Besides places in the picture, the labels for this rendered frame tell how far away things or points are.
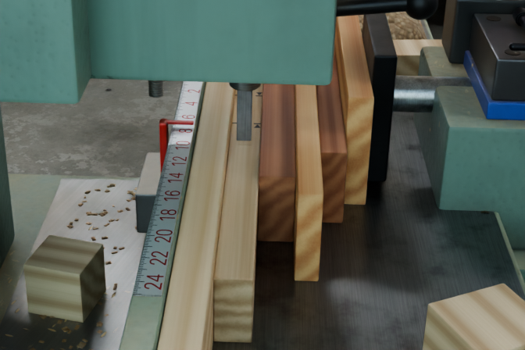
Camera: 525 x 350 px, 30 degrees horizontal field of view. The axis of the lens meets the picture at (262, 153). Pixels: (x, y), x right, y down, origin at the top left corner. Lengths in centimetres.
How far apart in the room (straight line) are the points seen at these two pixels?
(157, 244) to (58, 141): 227
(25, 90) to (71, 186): 34
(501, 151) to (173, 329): 27
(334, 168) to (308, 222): 7
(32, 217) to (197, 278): 37
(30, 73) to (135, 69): 6
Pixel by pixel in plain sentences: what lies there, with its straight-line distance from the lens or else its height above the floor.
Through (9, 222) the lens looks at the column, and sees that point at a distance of 77.
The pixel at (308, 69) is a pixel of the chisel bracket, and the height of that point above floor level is 101.
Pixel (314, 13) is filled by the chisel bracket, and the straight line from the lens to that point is 54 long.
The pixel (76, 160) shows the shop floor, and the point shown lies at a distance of 264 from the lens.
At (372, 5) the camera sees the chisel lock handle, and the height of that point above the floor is 104.
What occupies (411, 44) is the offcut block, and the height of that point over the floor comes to 93.
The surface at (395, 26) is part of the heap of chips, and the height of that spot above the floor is 92.
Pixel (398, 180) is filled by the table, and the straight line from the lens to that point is 67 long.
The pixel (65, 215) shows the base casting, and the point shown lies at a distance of 82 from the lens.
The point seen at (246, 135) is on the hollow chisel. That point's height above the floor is 95.
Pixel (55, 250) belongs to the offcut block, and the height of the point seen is 84.
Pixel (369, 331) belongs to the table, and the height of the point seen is 90.
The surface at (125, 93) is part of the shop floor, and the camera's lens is 302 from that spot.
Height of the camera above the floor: 122
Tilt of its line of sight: 27 degrees down
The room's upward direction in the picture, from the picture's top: 1 degrees clockwise
